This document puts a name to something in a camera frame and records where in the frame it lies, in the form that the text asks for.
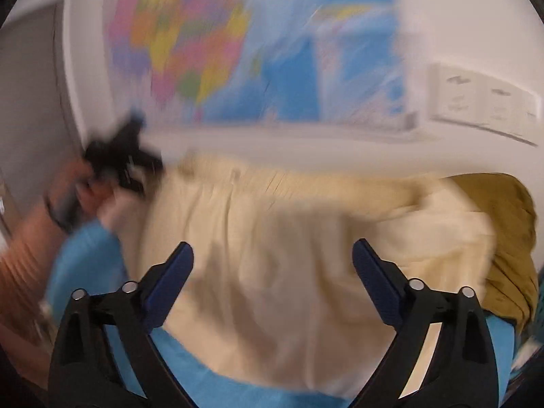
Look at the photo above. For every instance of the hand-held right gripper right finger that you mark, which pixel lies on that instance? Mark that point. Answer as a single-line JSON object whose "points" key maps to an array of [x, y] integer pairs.
{"points": [[376, 284]]}

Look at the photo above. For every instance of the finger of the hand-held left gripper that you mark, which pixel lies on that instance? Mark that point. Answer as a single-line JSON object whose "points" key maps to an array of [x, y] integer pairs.
{"points": [[132, 129]]}

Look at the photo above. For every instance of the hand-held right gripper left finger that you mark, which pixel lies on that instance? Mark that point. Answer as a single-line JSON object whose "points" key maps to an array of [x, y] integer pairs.
{"points": [[170, 289]]}

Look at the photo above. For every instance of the cream jacket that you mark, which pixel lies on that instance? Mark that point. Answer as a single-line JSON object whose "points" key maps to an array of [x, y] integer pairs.
{"points": [[276, 263]]}

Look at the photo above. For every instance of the person's left forearm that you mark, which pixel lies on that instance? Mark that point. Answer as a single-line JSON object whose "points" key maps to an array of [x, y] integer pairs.
{"points": [[25, 263]]}

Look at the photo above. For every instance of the person's left hand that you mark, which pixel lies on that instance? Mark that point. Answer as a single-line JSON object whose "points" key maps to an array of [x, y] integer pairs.
{"points": [[93, 199]]}

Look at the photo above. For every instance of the blue floral blanket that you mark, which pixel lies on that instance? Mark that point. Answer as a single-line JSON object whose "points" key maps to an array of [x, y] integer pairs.
{"points": [[85, 263]]}

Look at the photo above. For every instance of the mustard garment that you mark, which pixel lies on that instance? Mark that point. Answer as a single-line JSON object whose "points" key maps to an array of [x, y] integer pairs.
{"points": [[510, 242]]}

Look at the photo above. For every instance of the colourful wall map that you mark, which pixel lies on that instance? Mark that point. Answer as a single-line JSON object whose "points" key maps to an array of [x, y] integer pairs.
{"points": [[255, 51]]}

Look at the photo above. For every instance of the white wall socket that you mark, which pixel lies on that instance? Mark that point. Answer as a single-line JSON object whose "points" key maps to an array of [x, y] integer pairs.
{"points": [[457, 93], [505, 108]]}

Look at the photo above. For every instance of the white wall switch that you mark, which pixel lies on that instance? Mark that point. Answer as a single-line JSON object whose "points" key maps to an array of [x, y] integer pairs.
{"points": [[536, 117]]}

